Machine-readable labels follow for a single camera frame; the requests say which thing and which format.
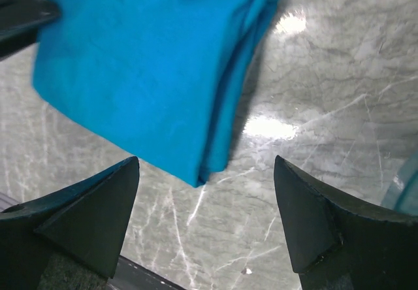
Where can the translucent blue plastic basket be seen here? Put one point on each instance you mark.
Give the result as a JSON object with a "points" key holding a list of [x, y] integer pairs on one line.
{"points": [[401, 195]]}

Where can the blue t-shirt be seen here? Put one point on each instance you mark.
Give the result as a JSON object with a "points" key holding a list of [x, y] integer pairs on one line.
{"points": [[161, 79]]}

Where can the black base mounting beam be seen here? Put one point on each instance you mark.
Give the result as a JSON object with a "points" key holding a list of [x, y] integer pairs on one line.
{"points": [[130, 275]]}

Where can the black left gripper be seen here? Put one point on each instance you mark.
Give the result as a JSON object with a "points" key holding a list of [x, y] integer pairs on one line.
{"points": [[20, 22]]}

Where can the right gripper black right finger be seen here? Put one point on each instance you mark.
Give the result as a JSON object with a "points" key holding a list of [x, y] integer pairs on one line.
{"points": [[337, 241]]}

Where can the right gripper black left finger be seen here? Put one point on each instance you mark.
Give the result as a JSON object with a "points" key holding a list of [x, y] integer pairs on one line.
{"points": [[71, 238]]}

